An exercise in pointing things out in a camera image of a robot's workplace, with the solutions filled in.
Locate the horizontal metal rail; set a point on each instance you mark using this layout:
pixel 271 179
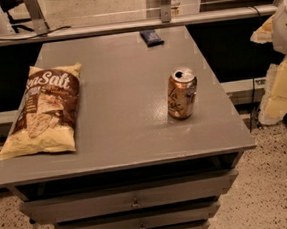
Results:
pixel 135 26

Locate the yellow brown chip bag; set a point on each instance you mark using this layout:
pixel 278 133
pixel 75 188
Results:
pixel 47 120

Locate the orange soda can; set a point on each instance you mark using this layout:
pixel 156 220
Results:
pixel 182 89

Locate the middle grey drawer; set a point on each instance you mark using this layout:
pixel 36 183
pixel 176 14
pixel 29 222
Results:
pixel 150 217

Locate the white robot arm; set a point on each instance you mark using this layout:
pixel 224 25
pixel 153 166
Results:
pixel 279 26

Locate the dark blue snack packet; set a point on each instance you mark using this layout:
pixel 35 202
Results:
pixel 151 38

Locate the top grey drawer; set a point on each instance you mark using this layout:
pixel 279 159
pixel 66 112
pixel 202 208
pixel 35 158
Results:
pixel 129 198

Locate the grey drawer cabinet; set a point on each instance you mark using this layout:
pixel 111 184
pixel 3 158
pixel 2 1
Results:
pixel 125 135

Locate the metal vertical bracket post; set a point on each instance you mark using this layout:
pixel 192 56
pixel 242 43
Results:
pixel 165 8

